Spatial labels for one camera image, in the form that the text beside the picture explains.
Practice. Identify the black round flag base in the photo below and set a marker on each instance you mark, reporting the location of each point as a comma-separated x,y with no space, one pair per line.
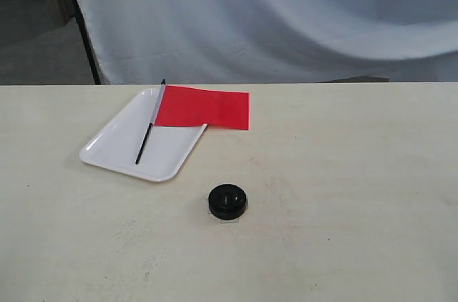
227,201

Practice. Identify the white cloth backdrop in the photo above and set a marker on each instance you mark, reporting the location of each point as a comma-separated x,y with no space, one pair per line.
252,41

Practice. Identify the white plastic tray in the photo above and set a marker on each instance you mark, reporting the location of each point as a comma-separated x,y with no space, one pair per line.
126,145

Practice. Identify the red flag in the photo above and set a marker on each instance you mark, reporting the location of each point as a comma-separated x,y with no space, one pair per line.
179,106

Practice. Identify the black backdrop stand pole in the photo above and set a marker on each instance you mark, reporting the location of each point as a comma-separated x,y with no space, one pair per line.
86,42

